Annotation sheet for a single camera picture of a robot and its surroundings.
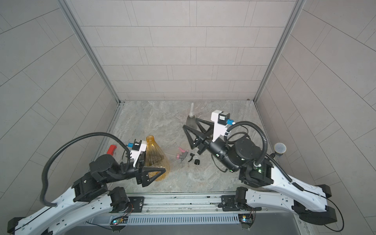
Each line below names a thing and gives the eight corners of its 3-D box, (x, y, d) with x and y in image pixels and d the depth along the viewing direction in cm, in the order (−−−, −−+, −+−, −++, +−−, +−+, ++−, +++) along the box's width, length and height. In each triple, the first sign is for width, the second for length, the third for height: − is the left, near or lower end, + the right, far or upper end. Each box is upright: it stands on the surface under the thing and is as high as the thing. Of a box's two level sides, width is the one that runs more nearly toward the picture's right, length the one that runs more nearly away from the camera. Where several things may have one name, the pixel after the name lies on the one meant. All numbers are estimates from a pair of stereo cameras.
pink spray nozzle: (175, 158, 88) (175, 157, 86) (178, 149, 92) (178, 147, 90) (185, 161, 87) (185, 159, 85) (188, 151, 91) (188, 149, 89)
